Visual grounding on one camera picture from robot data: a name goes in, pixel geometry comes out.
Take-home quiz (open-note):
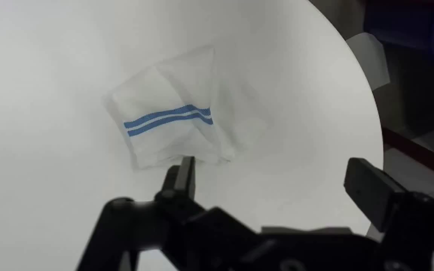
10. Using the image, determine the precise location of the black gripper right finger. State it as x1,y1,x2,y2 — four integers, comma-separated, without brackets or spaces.
343,157,434,271

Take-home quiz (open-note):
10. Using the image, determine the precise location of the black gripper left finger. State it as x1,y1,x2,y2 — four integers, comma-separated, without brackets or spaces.
75,156,208,271

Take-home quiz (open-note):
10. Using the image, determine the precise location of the white towel with blue stripes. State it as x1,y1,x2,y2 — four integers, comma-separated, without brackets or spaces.
104,44,271,172

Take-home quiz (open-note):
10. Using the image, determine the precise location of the white paper sheet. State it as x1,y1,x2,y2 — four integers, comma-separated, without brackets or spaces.
348,32,392,92

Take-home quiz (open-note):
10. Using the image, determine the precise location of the blue plastic bin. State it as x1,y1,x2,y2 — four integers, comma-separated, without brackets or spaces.
364,0,434,59

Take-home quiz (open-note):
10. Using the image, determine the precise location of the white desk with red frame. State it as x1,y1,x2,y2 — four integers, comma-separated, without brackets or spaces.
381,120,434,186

